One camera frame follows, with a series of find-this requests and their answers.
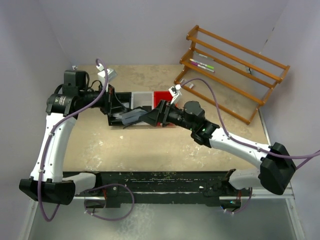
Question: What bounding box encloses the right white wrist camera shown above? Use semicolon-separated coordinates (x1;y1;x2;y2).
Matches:
168;84;182;105

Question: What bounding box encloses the grey marker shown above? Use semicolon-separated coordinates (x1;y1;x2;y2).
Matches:
195;52;215;61

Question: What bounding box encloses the purple cable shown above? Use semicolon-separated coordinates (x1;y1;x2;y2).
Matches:
178;78;320;216
37;58;135;222

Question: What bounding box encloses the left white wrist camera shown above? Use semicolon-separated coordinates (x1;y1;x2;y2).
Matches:
96;67;118;83

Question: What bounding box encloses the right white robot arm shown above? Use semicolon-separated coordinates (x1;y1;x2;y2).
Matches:
139;100;297;196

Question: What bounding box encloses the black card holder wallet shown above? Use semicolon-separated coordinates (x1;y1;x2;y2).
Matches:
121;106;148;129

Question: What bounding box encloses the red plastic bin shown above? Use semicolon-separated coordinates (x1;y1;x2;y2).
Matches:
153;91;174;128

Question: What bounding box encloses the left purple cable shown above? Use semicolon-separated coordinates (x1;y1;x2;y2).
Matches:
37;58;135;222

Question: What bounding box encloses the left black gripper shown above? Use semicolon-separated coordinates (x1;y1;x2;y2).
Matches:
79;83;127;115

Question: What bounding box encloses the wooden tiered rack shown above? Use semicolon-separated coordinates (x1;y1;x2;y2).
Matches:
174;25;291;125

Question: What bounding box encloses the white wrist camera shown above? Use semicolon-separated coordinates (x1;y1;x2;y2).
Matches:
96;67;118;83
168;84;182;105

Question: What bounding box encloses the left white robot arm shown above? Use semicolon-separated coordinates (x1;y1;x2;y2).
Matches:
19;68;117;205

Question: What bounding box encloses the white plastic bin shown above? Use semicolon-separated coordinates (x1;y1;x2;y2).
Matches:
130;91;154;111

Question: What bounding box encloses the green capped marker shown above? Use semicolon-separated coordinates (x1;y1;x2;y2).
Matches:
189;58;214;70

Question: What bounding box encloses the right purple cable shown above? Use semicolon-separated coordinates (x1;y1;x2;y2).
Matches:
178;78;320;216

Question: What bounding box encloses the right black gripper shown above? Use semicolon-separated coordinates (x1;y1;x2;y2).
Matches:
139;98;196;131

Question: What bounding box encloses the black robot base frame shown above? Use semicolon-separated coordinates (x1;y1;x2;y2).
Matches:
43;170;278;210

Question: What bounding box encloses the black plastic bin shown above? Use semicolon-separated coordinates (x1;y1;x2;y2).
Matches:
107;92;132;126

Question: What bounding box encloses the pink marker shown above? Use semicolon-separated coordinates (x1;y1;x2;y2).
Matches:
191;62;215;73

